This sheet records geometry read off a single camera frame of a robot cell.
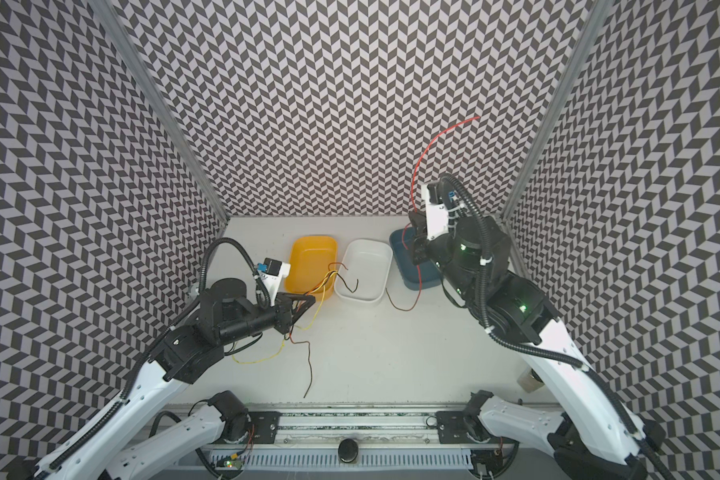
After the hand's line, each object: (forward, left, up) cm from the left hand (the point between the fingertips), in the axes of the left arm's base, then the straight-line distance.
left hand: (313, 301), depth 64 cm
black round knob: (-25, -7, -18) cm, 32 cm away
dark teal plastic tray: (+35, -23, -22) cm, 47 cm away
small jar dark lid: (-11, -53, -23) cm, 59 cm away
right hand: (+9, -22, +18) cm, 30 cm away
